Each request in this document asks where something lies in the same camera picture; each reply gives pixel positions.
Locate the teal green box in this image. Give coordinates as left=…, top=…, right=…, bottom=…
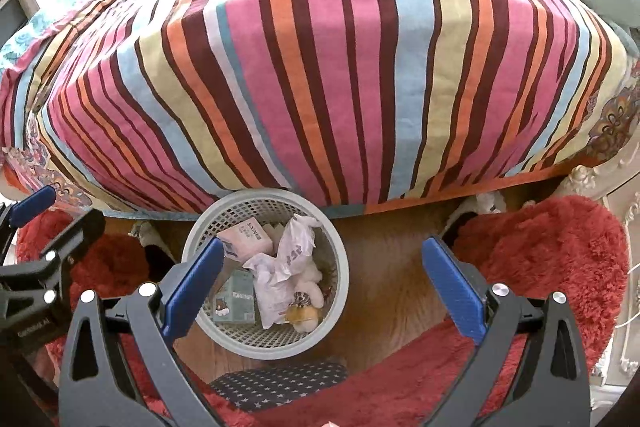
left=212, top=269, right=257, bottom=325

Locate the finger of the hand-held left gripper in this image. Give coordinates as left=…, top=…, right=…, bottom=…
left=0, top=208, right=107, bottom=308
left=0, top=185, right=57, bottom=258

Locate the red shaggy rug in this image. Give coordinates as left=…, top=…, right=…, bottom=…
left=452, top=194, right=632, bottom=370
left=15, top=207, right=531, bottom=427

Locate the white mesh wastebasket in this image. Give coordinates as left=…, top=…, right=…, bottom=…
left=181, top=188, right=350, bottom=360

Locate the white plastic bag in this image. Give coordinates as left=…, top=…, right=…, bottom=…
left=242, top=214, right=321, bottom=328

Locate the dark star print cloth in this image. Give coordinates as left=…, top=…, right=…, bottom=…
left=210, top=359, right=348, bottom=410

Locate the pink tissue packet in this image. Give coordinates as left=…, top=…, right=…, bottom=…
left=216, top=218, right=275, bottom=260

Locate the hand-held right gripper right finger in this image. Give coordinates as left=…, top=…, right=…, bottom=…
left=421, top=237, right=592, bottom=427

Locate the white plush toy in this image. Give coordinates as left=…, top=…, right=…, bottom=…
left=285, top=259, right=326, bottom=334

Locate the white cable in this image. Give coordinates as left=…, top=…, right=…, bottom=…
left=611, top=319, right=640, bottom=345

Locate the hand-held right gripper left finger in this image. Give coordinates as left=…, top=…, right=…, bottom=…
left=59, top=236, right=226, bottom=427

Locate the white furry slipper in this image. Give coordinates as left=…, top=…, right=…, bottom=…
left=129, top=222, right=176, bottom=283
left=442, top=192, right=508, bottom=248

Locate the striped bed sheet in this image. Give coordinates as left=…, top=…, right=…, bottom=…
left=0, top=0, right=628, bottom=220

